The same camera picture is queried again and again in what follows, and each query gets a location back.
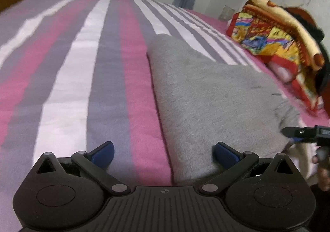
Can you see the pink striped bed sheet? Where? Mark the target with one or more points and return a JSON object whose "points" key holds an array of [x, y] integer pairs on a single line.
{"points": [[77, 66]]}

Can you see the person's right hand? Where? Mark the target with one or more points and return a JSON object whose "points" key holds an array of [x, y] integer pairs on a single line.
{"points": [[323, 175]]}

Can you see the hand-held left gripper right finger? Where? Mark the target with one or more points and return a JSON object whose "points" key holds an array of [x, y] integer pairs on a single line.
{"points": [[224, 154]]}

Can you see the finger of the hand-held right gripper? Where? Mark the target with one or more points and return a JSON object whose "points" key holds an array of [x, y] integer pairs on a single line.
{"points": [[299, 132]]}

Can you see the colourful printed blanket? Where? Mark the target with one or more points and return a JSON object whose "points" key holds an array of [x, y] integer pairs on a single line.
{"points": [[270, 38]]}

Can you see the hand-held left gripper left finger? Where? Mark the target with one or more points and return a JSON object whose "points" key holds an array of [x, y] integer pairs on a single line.
{"points": [[103, 154]]}

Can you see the grey pants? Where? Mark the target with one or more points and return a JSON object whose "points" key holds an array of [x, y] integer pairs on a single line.
{"points": [[211, 97]]}

